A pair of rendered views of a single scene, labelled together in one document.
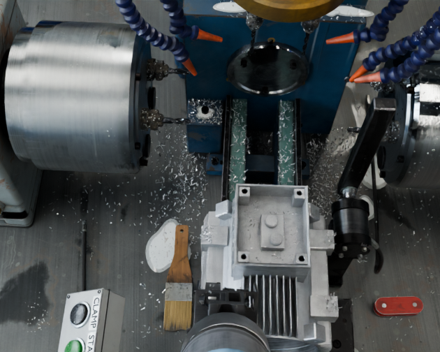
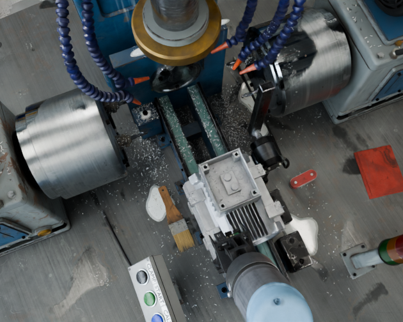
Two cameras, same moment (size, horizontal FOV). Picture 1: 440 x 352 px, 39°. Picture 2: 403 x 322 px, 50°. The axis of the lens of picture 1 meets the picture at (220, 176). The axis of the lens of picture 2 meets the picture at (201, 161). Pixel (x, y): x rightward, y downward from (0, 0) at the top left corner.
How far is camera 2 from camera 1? 20 cm
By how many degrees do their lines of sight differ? 13
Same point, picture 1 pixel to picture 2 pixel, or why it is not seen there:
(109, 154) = (109, 174)
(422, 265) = (306, 148)
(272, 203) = (222, 165)
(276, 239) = (235, 186)
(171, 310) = (179, 239)
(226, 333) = (254, 271)
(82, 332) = (149, 286)
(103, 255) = (123, 225)
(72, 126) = (81, 169)
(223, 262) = (207, 209)
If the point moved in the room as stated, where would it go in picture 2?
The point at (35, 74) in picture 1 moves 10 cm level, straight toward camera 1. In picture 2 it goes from (44, 148) to (75, 177)
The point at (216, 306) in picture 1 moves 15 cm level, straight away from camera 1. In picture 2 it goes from (235, 253) to (203, 176)
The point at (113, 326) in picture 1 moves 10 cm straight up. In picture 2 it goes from (164, 274) to (160, 271)
